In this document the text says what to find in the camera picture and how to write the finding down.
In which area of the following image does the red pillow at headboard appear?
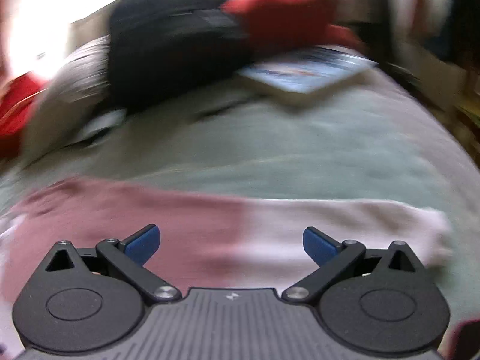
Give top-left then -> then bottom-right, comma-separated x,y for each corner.
0,72 -> 47,160

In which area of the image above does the grey pillow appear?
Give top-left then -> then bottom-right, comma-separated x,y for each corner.
20,36 -> 125,166

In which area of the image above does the green plaid bed blanket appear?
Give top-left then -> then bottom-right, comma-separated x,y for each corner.
1,70 -> 479,321

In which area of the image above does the red quilt behind backpack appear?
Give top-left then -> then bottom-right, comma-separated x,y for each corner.
221,0 -> 363,53

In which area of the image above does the pink and white sweater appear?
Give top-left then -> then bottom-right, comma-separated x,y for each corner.
1,178 -> 452,359

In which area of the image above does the red phone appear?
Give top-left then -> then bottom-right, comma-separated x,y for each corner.
446,319 -> 480,360

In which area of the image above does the paperback book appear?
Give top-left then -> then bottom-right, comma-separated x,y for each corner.
237,46 -> 377,107

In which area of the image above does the black backpack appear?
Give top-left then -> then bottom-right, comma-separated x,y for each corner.
107,0 -> 252,115

